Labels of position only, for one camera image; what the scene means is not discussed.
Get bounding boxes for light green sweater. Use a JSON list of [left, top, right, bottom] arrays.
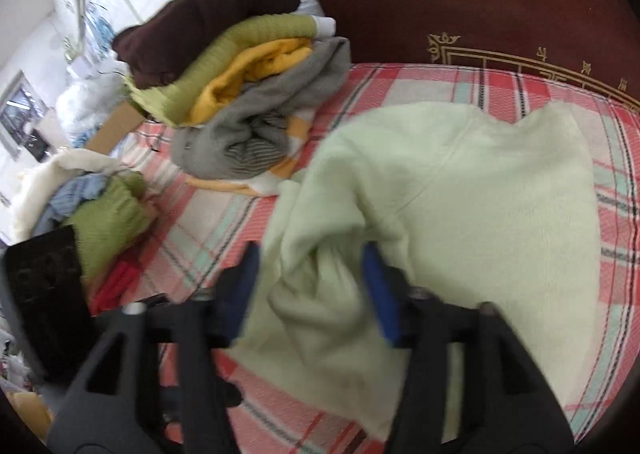
[[230, 101, 601, 440]]

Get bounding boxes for dark brown folded garment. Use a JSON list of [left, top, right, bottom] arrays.
[[112, 0, 300, 89]]

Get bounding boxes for dark brown wooden headboard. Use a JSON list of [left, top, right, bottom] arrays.
[[318, 0, 639, 106]]

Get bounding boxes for green knitted folded sweater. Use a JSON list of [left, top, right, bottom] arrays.
[[63, 171, 154, 283]]

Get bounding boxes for grey striped folded garment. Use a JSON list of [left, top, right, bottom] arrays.
[[170, 36, 352, 180]]

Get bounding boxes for white plastic bag pile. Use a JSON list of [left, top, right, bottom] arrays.
[[54, 72, 128, 148]]

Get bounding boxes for open cardboard box rear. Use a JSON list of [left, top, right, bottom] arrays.
[[85, 101, 145, 155]]

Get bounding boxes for olive green folded garment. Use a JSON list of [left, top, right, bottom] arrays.
[[125, 14, 336, 127]]

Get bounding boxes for cream folded garment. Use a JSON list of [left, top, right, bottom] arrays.
[[9, 149, 126, 242]]

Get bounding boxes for light blue knitted sweater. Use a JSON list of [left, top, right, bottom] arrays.
[[30, 173, 110, 237]]

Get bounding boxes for yellow folded garment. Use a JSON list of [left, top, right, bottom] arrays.
[[181, 37, 312, 126]]

